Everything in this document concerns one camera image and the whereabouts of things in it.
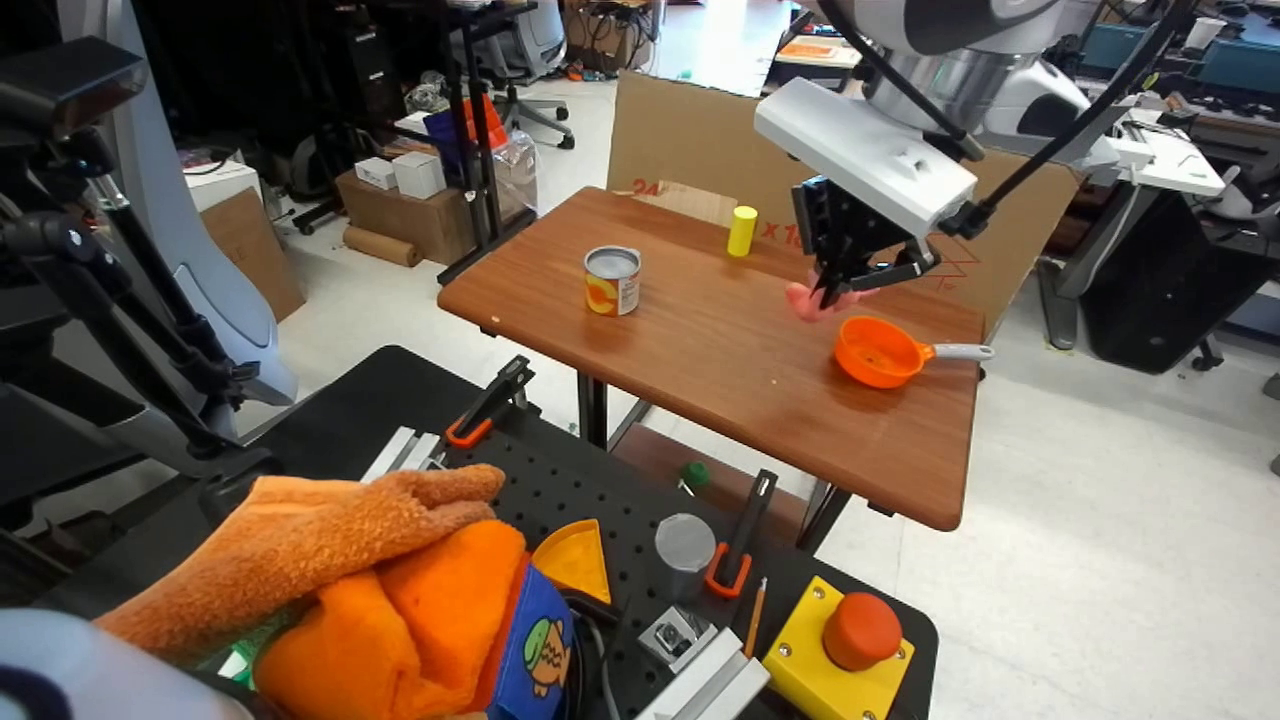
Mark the yellow wedge-shaped piece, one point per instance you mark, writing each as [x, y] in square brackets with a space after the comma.
[574, 559]

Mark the cardboard panel behind table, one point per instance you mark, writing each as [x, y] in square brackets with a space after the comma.
[692, 151]

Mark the orange-handled black clamp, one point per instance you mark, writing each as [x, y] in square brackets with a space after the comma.
[506, 391]
[733, 559]

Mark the yellow emergency stop button box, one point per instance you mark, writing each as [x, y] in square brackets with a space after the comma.
[838, 654]

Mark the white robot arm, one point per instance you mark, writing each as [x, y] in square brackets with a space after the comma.
[961, 108]

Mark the yellow cylinder block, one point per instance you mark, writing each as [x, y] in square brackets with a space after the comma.
[741, 230]

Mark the orange toy pan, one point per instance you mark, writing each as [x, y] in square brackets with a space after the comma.
[880, 355]

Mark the cardboard box on floor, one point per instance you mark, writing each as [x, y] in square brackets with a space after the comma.
[407, 230]

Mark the black office chair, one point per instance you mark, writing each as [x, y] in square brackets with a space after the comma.
[516, 46]

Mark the brown wooden table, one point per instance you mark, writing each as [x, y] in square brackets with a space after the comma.
[717, 345]

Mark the orange and blue fabric bag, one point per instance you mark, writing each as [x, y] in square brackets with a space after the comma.
[457, 628]

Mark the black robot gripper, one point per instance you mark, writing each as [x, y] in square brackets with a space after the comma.
[855, 244]

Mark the aluminium extrusion rail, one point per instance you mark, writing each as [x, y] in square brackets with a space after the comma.
[717, 686]

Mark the pink plush toy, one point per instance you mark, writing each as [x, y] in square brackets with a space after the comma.
[805, 301]

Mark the orange terry cloth towel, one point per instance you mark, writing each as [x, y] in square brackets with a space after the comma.
[294, 537]

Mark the tin can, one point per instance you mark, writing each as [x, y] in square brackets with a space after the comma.
[613, 280]

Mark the grey round disc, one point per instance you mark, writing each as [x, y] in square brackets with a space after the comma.
[686, 540]

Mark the orange pencil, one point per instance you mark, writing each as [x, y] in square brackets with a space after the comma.
[758, 617]

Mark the black perforated board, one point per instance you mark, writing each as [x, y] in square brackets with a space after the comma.
[555, 477]

